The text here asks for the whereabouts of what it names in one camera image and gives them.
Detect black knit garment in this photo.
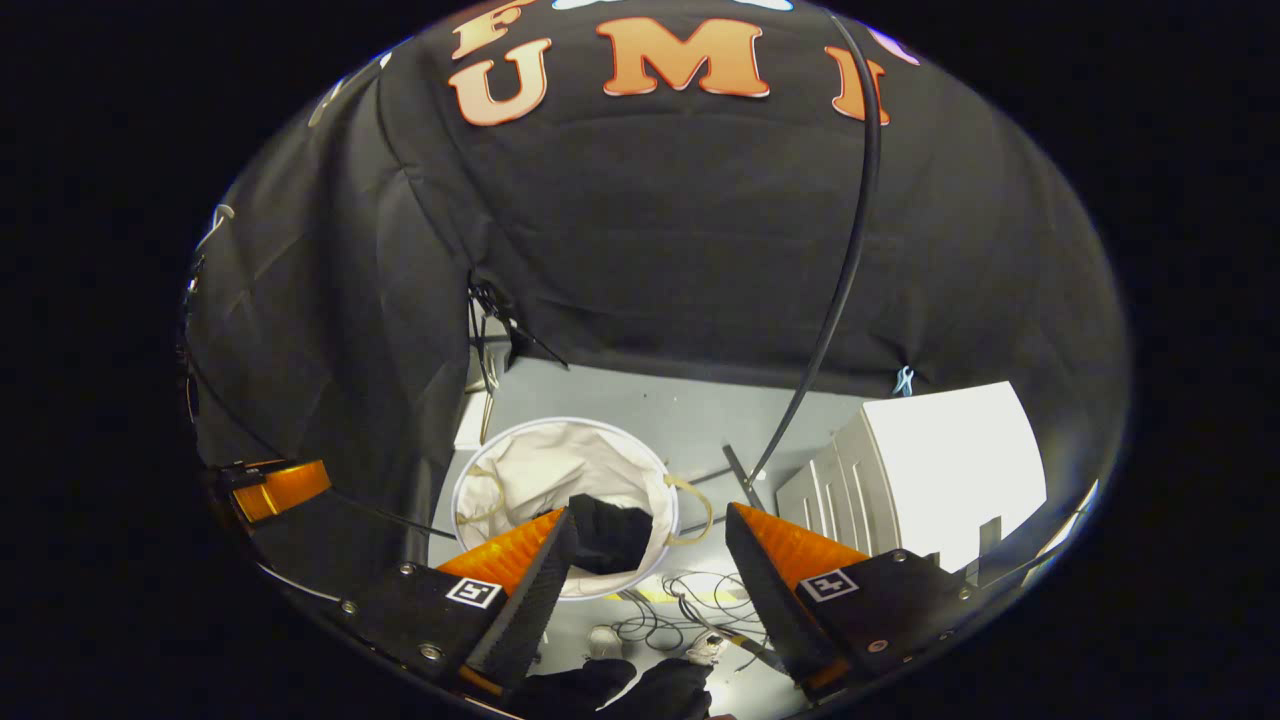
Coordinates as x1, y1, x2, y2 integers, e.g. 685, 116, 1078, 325
540, 493, 655, 577

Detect black backdrop cloth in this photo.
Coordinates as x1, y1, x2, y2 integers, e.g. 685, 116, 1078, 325
185, 0, 1133, 601

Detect white plastic drawer cabinet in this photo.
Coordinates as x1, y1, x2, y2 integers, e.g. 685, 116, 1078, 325
775, 380, 1050, 577

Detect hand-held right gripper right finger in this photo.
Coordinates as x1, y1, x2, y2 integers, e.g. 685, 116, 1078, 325
724, 501, 981, 701

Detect black clothes rack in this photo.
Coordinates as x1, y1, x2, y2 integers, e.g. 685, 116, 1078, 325
720, 12, 887, 513

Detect dark cloth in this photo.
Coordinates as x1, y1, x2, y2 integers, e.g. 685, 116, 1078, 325
505, 657, 717, 720

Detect tangled black floor cables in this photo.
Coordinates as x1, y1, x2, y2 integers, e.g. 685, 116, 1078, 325
608, 568, 773, 653

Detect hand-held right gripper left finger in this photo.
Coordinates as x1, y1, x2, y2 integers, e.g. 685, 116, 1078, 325
335, 506, 583, 701

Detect black backdrop stand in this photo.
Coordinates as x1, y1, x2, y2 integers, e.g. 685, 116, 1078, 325
466, 275, 569, 446

